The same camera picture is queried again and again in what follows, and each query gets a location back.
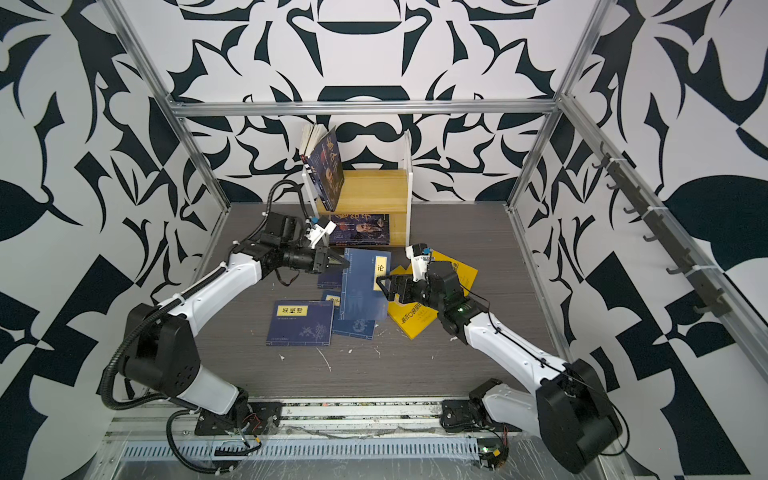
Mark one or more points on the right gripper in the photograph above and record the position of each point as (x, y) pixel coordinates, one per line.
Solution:
(398, 287)

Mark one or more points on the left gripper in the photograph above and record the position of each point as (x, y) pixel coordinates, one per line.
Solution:
(329, 252)

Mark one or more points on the purple book with old man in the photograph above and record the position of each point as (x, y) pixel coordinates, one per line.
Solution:
(326, 168)

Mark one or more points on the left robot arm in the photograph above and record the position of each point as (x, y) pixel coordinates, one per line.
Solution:
(158, 358)

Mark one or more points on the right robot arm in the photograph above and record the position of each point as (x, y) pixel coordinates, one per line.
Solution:
(567, 407)

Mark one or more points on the yellow book under blue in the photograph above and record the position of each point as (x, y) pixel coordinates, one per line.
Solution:
(411, 318)

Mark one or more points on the yellow book with figure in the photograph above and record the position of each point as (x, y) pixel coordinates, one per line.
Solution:
(466, 274)

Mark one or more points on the wooden white bookshelf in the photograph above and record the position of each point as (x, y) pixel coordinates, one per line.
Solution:
(370, 191)

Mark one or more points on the black book leaning upright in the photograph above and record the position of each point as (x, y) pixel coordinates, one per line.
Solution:
(312, 134)

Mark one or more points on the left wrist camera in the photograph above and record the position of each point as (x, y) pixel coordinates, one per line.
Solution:
(319, 232)

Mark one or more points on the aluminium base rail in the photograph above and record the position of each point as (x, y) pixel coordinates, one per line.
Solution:
(350, 418)

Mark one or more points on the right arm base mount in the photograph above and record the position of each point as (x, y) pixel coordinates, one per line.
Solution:
(467, 415)

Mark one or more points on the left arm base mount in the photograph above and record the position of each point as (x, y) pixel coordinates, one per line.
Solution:
(256, 418)

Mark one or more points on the wall hook rail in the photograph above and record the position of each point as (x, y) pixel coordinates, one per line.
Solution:
(658, 220)

